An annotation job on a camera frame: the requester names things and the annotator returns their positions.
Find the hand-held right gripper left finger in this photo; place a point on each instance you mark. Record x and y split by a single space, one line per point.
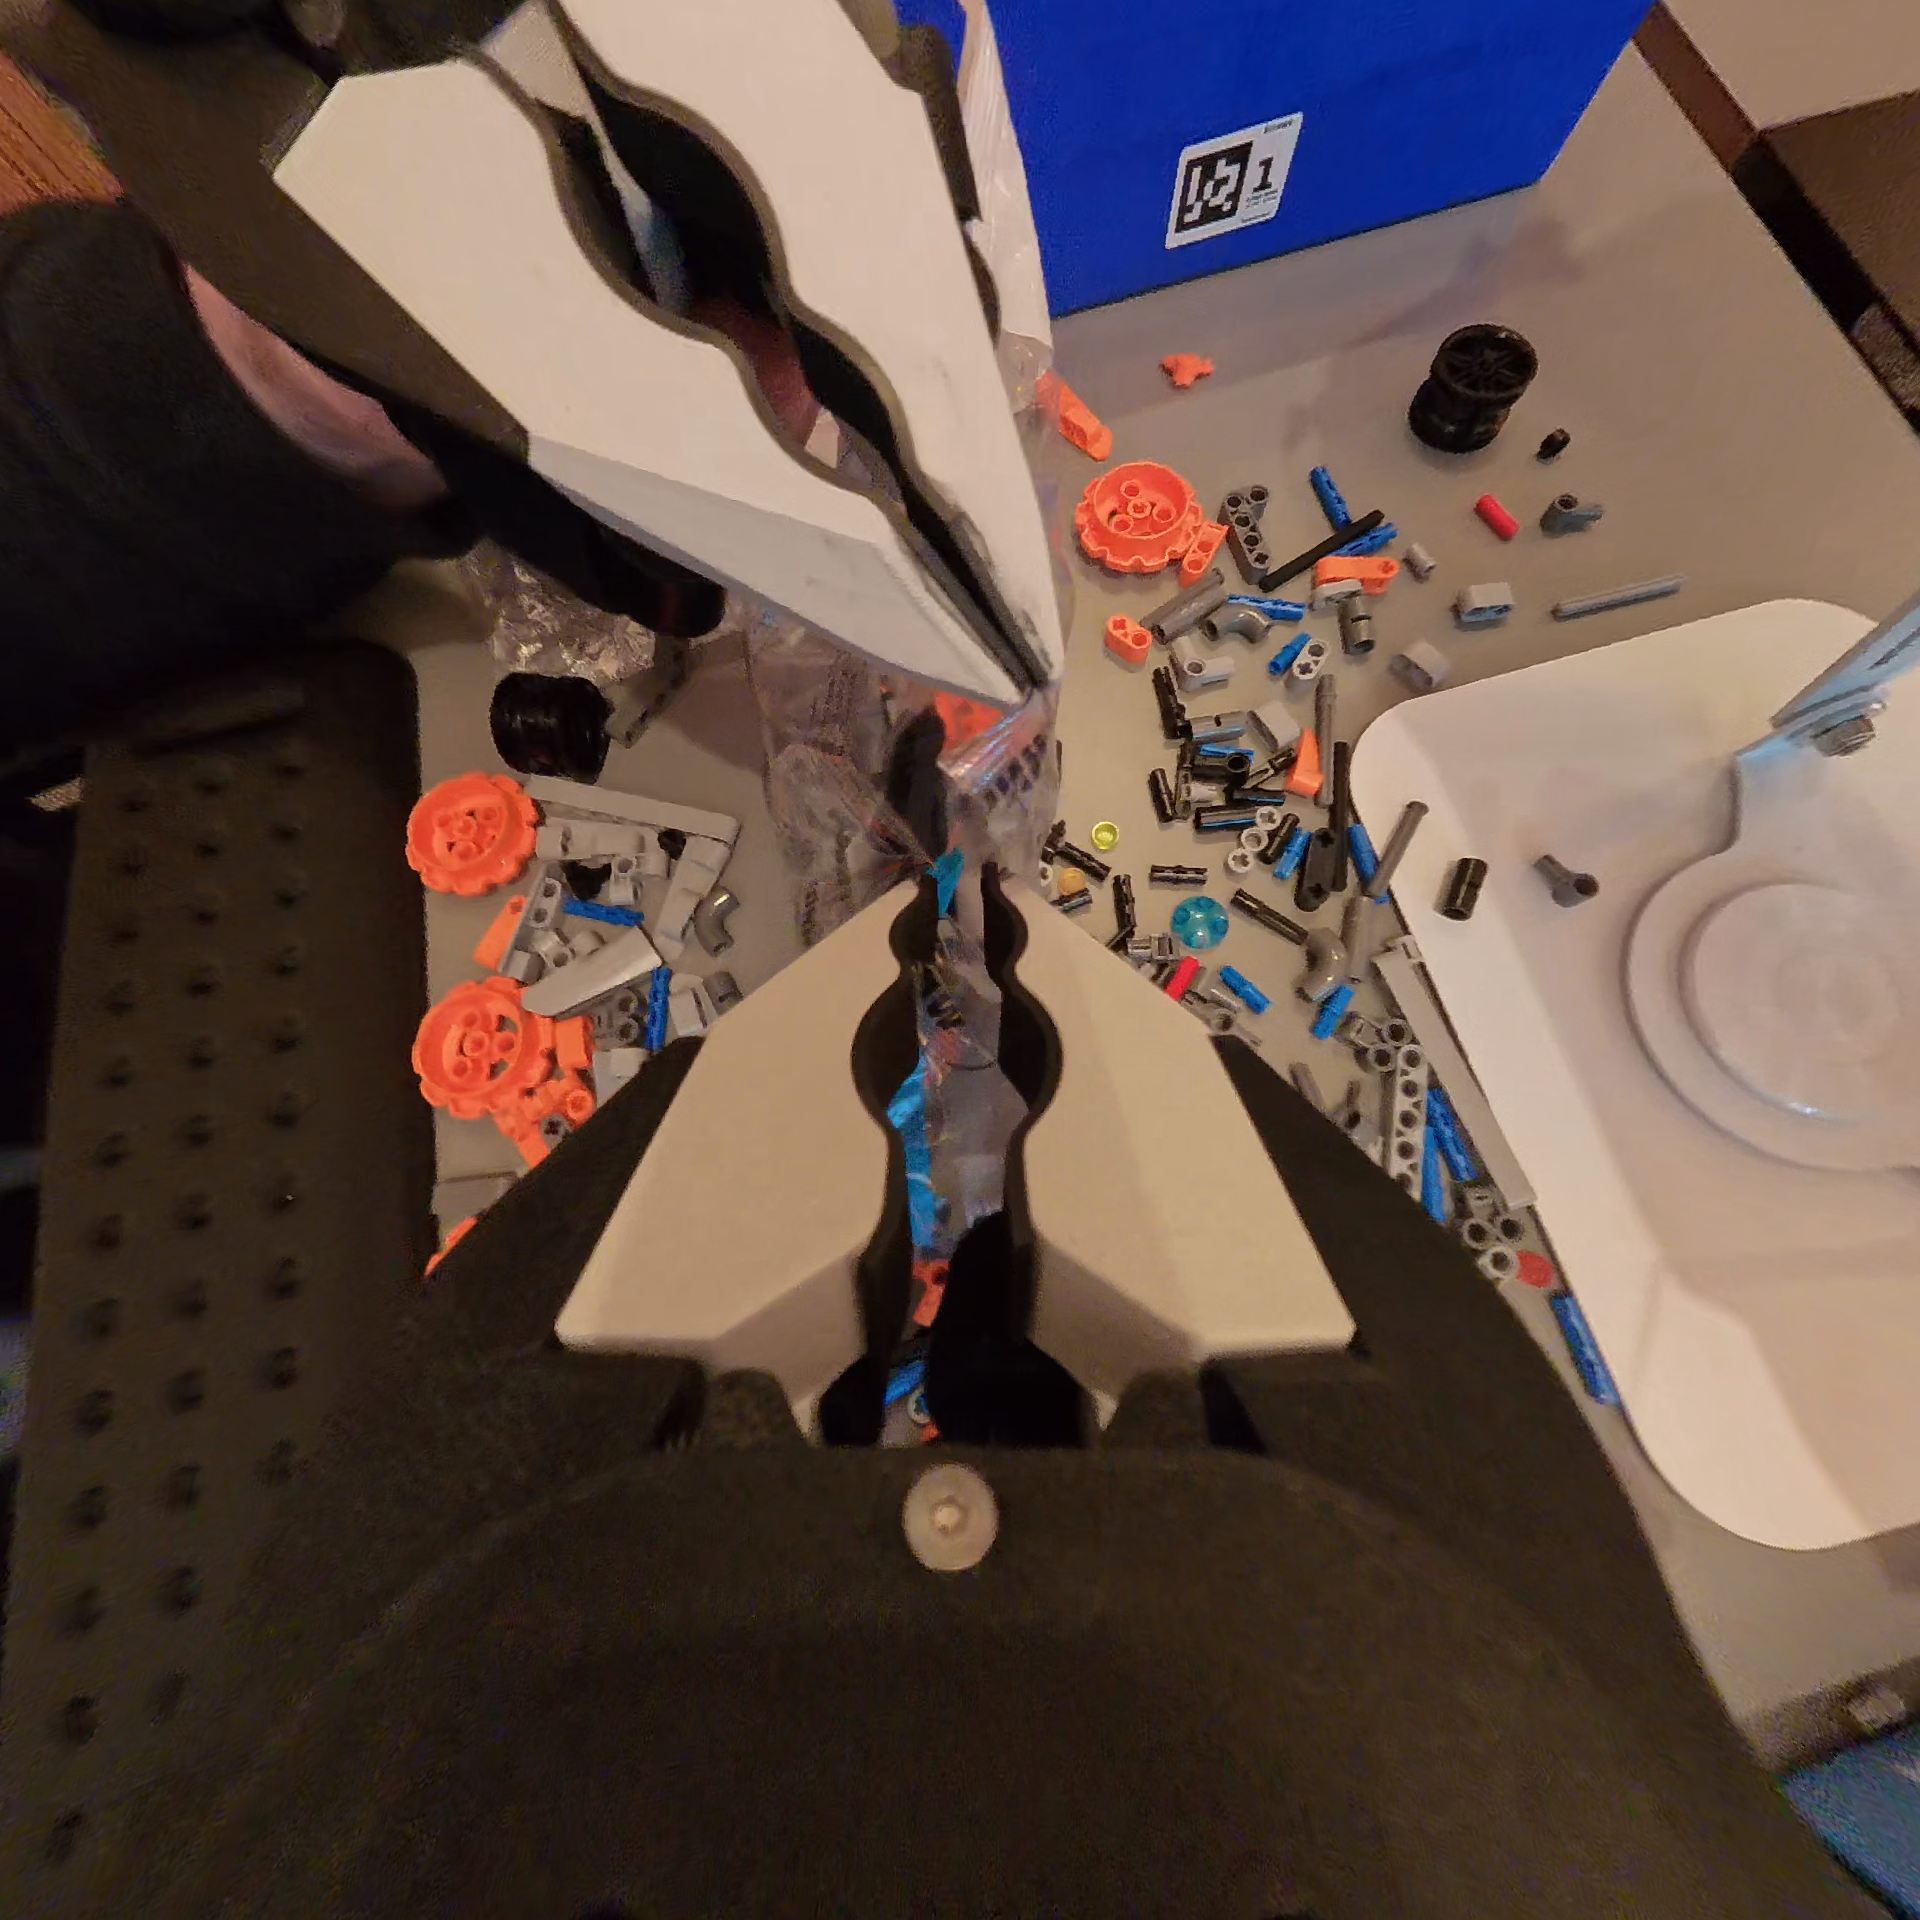
721 1184

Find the pile of small building pieces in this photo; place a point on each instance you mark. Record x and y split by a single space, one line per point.
1276 780

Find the dark grey pin connector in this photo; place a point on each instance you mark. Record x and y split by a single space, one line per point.
1568 880
1568 514

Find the clear bag of building pieces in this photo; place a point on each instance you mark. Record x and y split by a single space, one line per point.
840 780

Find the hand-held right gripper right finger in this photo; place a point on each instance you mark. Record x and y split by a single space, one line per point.
1184 1184

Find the crumpled plastic scrap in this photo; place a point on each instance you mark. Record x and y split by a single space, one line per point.
557 621

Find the grey small block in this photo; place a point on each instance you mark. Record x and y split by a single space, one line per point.
1481 599

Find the red short pin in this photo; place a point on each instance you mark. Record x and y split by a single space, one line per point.
1497 514

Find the blue plastic bin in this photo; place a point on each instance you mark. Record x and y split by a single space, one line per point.
1426 88

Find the person's left forearm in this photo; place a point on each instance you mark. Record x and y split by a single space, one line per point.
122 527

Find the black short tube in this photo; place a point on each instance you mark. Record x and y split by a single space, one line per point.
1460 888

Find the grey two-hole connector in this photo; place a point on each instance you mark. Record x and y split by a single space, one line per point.
1426 662

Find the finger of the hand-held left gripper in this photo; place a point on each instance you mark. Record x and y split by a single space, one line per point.
494 300
840 179

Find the dark grey axle rod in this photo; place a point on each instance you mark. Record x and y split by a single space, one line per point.
1617 599

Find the black perforated edge pad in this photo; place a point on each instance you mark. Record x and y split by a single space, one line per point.
196 1050

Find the teal round dome piece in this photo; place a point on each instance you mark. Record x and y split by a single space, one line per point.
1201 918

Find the white book stand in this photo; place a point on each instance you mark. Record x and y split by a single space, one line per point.
1574 1276

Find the orange small forked piece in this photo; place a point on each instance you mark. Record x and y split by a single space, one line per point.
1184 368

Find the wooden panel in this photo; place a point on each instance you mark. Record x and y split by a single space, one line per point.
46 136

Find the black wheel hub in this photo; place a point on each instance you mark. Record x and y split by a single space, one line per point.
1475 387

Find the person's left hand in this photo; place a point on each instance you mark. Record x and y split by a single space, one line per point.
315 414

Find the orange curved small piece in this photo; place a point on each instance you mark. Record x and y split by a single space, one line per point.
1076 421

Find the orange gear wheel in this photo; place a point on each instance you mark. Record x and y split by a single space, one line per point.
473 832
479 1050
1137 514
451 1246

